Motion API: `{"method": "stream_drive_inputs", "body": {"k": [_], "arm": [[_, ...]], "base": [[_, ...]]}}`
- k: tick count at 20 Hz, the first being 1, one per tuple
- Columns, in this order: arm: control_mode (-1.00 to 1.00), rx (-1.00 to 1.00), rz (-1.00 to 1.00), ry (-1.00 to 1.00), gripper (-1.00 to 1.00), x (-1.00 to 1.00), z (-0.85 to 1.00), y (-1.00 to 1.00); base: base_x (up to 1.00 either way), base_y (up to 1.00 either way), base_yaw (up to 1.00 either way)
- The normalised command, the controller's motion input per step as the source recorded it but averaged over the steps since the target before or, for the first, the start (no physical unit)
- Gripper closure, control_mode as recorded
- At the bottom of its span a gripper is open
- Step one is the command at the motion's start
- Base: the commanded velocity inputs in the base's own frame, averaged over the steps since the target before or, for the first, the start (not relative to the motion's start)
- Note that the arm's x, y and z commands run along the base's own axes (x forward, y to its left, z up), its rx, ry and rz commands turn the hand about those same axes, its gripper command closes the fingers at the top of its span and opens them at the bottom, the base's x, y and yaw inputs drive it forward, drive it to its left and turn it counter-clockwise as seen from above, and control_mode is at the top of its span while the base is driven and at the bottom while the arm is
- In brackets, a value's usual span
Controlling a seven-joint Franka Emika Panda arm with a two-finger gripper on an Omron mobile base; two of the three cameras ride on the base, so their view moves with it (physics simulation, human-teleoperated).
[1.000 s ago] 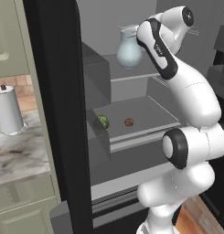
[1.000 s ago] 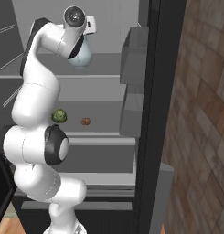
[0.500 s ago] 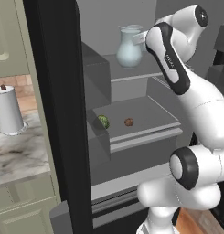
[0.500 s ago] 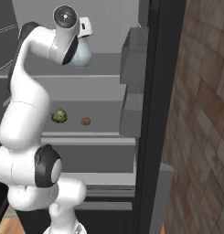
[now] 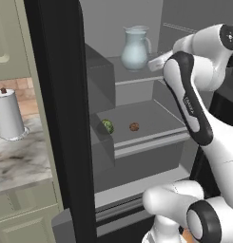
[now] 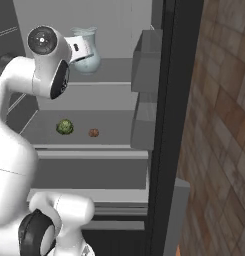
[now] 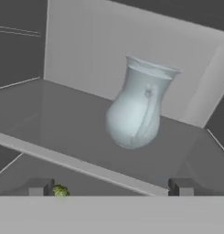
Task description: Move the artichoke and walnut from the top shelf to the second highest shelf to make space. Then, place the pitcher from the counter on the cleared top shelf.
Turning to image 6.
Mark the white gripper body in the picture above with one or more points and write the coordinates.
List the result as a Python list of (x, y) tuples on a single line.
[(87, 46)]

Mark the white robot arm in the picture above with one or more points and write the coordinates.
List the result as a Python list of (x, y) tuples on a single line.
[(14, 166)]

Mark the clear glass pitcher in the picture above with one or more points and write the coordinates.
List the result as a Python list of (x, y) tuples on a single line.
[(90, 65)]

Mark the grey fridge shelf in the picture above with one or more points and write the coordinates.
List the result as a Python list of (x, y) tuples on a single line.
[(114, 71), (107, 123), (94, 173)]

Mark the green artichoke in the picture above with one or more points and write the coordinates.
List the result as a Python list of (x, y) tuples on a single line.
[(65, 127)]

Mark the brown walnut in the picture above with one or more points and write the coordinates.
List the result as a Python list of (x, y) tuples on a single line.
[(93, 133)]

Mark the grey open fridge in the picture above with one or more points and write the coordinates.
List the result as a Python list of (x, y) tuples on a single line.
[(117, 26)]

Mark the large grey door bin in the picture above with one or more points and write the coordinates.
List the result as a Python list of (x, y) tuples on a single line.
[(147, 66)]

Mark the dark cabinet panel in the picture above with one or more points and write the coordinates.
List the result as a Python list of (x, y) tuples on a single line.
[(7, 26)]

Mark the small grey door bin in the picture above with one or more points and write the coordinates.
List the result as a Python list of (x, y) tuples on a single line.
[(144, 130)]

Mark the black fridge door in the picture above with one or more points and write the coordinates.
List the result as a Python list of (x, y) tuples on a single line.
[(175, 100)]

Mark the grey fridge drawer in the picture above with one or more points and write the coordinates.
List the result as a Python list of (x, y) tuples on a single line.
[(120, 216)]

